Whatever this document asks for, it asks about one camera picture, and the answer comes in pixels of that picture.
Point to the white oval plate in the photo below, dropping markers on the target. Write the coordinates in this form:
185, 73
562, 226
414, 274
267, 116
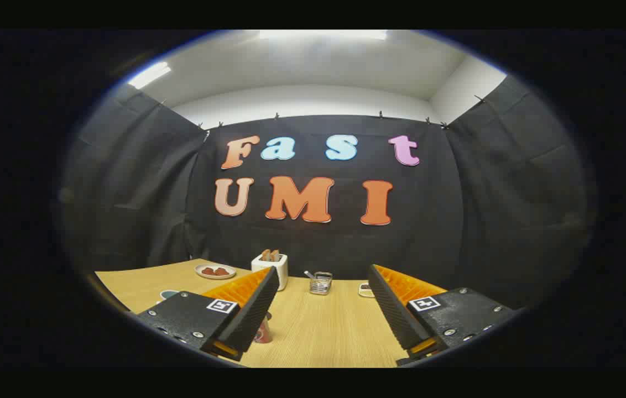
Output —
215, 275

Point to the silver juice bottle colourful label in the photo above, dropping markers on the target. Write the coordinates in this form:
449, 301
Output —
264, 331

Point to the white toaster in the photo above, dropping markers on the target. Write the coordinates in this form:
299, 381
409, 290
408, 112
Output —
280, 272

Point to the white divided snack tray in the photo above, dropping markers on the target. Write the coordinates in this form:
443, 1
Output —
365, 290

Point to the wooden table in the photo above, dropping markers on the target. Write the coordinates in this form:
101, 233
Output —
324, 331

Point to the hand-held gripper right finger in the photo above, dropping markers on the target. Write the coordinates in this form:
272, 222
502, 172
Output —
393, 309

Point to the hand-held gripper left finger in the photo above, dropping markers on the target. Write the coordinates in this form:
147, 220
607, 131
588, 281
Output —
255, 309

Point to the black backdrop cloth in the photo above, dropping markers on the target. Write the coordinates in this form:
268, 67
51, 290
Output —
457, 221

